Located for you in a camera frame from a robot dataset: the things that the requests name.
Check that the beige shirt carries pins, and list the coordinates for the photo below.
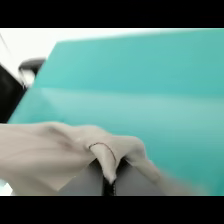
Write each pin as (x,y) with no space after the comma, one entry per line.
(43,153)

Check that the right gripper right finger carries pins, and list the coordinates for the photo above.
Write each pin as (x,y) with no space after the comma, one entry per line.
(133,183)

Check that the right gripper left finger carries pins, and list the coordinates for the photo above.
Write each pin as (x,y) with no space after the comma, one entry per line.
(87,182)

